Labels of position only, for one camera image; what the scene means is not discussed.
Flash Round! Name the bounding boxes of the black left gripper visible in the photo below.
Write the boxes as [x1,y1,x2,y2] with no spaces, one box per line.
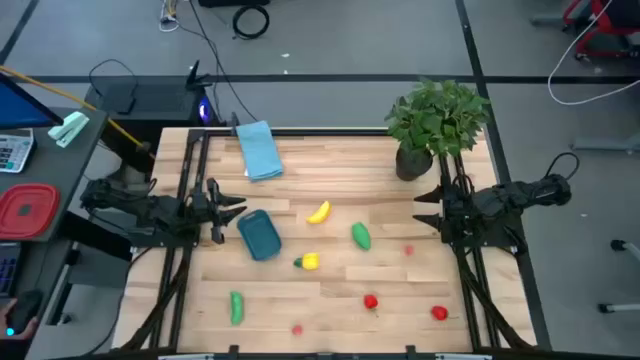
[192,177,249,246]

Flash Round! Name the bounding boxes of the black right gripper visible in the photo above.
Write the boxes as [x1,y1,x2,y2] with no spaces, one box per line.
[412,174,475,244]

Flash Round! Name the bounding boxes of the teal plastic tupperware container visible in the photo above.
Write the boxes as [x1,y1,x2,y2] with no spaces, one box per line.
[236,209,283,262]

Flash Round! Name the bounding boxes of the dark green toy vegetable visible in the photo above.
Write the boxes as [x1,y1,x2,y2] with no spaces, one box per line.
[350,221,372,252]

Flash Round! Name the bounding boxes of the yellow toy banana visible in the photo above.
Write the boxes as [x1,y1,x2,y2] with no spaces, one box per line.
[305,200,333,225]

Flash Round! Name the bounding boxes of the yellow toy pineapple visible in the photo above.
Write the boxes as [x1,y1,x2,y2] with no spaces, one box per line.
[293,251,321,272]

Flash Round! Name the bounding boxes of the light green toy pea pod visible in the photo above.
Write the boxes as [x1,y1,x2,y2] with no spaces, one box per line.
[229,291,245,326]

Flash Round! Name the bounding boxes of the black plant pot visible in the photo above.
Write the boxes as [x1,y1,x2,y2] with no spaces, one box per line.
[395,145,434,182]

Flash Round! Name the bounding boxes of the light blue folded towel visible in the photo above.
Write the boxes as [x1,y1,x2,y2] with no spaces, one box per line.
[234,119,285,182]

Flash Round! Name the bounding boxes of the green leafy plant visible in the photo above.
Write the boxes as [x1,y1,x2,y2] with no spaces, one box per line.
[383,77,494,159]

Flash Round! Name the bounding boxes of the black computer tower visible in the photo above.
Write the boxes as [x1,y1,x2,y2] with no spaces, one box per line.
[83,59,221,154]

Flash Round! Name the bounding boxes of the dark grey desk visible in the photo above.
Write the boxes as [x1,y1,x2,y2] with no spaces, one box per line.
[0,107,110,360]

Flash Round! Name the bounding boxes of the mint green stapler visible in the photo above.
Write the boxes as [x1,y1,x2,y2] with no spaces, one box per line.
[47,110,91,149]

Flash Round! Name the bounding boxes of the grey chair leg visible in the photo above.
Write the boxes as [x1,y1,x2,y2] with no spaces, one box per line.
[571,137,640,154]

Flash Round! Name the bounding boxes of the red container lid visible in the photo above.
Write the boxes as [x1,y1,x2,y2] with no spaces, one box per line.
[0,182,62,241]

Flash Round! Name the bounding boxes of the grey desk calculator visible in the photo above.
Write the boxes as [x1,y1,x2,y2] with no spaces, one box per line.
[0,128,35,175]

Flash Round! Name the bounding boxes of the black computer mouse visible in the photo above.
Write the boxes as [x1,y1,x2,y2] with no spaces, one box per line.
[9,288,45,335]

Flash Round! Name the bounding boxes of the black keyboard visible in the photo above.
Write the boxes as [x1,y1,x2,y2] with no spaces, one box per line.
[0,242,23,299]

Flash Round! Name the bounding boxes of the computer monitor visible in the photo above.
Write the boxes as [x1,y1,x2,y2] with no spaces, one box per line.
[0,72,65,131]

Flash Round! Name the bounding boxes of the person's hand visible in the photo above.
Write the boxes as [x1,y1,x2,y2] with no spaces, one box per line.
[0,298,39,342]

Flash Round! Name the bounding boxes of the black aluminium frame rail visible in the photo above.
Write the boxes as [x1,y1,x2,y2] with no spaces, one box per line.
[112,128,211,351]
[438,153,536,351]

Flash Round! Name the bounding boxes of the black table edge rail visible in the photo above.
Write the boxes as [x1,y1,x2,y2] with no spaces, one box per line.
[199,127,392,138]

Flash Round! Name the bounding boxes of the long black floor cable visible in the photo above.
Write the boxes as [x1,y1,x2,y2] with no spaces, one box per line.
[188,0,259,123]

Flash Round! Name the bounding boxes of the white cable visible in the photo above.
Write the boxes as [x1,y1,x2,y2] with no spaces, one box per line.
[547,0,640,107]

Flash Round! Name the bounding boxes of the black coiled cable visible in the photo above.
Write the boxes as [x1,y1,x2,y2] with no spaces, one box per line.
[231,4,271,41]

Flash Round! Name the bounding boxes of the yellow cable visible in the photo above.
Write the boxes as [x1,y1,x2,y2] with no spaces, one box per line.
[0,64,154,154]

